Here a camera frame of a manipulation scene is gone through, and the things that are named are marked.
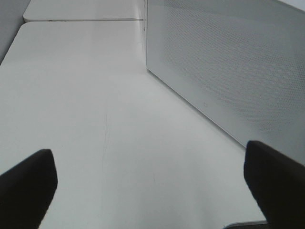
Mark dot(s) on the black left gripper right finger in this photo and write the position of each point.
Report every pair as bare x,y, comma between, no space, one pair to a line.
277,183

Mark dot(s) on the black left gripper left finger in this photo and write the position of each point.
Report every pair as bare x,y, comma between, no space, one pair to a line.
27,190

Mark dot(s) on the white microwave door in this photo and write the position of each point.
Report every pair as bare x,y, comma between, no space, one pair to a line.
239,62

